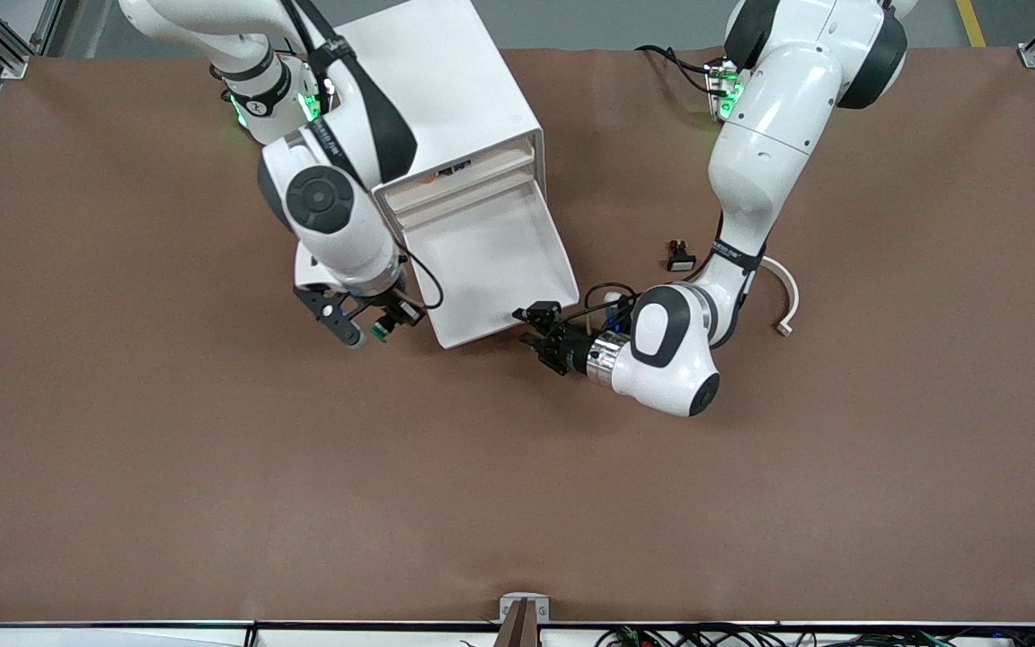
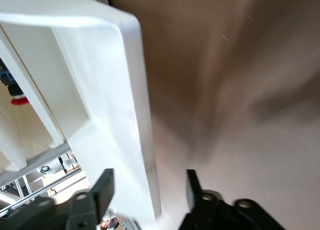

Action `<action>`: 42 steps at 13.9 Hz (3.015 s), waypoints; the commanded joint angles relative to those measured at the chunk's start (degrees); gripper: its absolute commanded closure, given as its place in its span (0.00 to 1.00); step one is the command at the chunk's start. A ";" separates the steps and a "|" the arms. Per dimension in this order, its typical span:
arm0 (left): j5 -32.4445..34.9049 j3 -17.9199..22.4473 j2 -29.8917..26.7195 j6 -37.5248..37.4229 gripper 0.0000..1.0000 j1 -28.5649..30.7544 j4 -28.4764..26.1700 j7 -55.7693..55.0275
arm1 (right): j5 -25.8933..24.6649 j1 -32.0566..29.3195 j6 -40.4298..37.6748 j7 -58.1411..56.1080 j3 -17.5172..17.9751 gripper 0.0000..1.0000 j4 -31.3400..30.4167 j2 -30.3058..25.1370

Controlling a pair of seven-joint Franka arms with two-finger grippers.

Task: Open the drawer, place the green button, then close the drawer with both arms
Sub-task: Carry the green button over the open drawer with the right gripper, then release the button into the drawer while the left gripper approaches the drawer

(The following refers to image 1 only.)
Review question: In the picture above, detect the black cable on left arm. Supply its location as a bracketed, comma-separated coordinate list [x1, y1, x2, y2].
[634, 43, 725, 96]

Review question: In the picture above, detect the white plastic drawer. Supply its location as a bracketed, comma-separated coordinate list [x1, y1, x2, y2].
[396, 175, 581, 351]

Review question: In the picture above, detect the cable bundle at table edge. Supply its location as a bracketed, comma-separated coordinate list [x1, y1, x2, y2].
[594, 624, 1035, 647]

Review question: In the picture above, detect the white half ring clamp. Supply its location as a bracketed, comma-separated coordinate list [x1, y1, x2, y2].
[756, 256, 801, 338]

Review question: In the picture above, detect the brown table cover mat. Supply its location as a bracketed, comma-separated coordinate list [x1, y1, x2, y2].
[0, 45, 1035, 625]

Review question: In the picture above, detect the grey metal table bracket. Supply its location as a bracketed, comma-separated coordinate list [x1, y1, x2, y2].
[499, 593, 551, 647]

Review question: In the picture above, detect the white drawer cabinet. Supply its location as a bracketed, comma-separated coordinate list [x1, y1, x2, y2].
[329, 0, 545, 230]

